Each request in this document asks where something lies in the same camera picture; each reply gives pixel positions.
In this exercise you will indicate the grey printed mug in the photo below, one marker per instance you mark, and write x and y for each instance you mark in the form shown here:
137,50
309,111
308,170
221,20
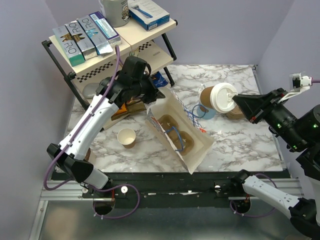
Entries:
116,12

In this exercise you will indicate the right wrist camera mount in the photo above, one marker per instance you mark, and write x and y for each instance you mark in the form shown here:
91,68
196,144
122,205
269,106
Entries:
300,84

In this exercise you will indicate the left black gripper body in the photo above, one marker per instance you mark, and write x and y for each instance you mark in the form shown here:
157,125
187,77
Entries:
145,89

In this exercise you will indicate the brown cookie package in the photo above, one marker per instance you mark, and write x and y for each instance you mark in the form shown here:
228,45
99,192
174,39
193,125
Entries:
135,105

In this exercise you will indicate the teal silver toothpaste box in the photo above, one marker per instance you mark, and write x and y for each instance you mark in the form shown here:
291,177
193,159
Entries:
68,45

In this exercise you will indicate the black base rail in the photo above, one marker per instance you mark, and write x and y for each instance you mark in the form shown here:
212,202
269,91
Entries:
171,190

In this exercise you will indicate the white patterned mug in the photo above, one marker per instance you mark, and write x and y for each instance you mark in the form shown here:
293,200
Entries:
134,52

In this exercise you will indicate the blue silver toothpaste box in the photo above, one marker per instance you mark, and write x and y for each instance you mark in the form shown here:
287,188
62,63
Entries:
98,39

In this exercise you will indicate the stacked brown cup carriers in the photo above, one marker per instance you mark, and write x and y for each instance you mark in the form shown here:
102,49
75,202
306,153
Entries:
235,114

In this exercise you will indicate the brown paper cup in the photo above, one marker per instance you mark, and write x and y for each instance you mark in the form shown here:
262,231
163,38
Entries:
205,97
127,138

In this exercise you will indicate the grey sponge pad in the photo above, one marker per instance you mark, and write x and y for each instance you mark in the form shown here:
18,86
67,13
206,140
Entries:
89,91

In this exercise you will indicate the brown cardboard cup carrier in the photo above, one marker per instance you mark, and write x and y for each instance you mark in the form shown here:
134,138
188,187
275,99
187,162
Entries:
182,141

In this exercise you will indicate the blue razor box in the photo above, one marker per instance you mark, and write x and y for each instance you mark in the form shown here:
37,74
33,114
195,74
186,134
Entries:
148,14

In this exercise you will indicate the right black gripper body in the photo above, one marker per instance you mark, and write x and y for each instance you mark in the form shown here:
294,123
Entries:
281,119

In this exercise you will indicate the purple white toothpaste box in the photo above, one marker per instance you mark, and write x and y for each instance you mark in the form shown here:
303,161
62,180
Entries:
108,31

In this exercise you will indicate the brown cookie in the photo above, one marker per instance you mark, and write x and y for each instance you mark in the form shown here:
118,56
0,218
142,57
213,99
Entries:
87,156

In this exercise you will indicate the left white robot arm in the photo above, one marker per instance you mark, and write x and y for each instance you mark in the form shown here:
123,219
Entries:
69,154

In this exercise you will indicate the black beige shelf rack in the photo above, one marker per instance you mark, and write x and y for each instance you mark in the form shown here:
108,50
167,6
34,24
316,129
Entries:
153,46

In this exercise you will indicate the orange snack bag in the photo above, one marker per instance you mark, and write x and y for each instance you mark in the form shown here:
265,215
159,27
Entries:
122,110

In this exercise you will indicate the blue chips bag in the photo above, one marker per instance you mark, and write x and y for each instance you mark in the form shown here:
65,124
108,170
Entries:
158,80

